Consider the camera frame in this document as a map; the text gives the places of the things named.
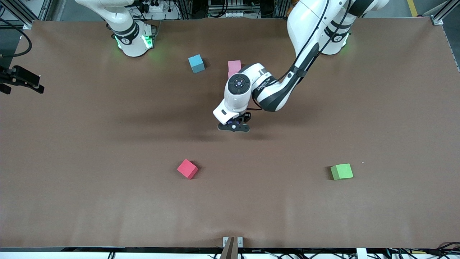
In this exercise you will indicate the paper table cover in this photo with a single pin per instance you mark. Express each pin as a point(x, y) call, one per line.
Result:
point(107, 201)

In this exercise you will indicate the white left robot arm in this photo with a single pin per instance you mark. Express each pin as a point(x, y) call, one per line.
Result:
point(309, 28)

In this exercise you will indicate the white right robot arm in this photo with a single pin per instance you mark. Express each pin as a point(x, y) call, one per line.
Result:
point(131, 43)

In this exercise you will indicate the cyan foam block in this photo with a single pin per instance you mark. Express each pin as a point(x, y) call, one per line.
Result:
point(196, 63)

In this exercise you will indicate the brown camera stand pole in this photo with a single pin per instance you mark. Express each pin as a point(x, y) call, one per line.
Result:
point(230, 250)

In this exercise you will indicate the white multi-socket strip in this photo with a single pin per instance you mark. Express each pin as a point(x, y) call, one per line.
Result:
point(230, 13)

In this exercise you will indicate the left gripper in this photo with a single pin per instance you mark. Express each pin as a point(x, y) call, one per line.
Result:
point(246, 116)

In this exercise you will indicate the aluminium frame post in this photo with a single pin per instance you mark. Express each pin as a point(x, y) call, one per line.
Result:
point(445, 12)
point(21, 12)

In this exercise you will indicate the red foam block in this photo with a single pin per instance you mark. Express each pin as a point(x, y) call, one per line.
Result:
point(187, 168)

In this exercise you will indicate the metal camera stand bracket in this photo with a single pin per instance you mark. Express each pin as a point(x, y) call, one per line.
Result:
point(225, 241)

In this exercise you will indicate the green foam block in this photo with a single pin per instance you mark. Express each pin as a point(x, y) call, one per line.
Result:
point(341, 171)

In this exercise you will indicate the white power strip with plugs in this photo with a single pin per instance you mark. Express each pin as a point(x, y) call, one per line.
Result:
point(156, 7)

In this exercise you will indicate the white table edge bracket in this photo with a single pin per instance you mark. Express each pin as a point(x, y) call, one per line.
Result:
point(361, 253)

